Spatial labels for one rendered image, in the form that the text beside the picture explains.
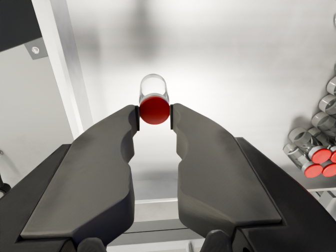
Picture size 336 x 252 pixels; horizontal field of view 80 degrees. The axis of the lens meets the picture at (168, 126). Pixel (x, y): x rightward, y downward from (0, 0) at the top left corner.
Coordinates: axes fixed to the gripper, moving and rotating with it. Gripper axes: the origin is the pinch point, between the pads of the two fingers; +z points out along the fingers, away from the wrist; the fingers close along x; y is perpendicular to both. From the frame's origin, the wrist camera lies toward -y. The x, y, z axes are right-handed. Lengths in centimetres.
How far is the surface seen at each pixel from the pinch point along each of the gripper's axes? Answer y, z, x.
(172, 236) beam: 95, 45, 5
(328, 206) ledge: 26.0, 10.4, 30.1
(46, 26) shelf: -3.5, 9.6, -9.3
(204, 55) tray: -0.8, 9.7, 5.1
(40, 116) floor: 52, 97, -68
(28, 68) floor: 24, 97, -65
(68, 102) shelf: 3.9, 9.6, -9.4
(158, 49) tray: -1.4, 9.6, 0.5
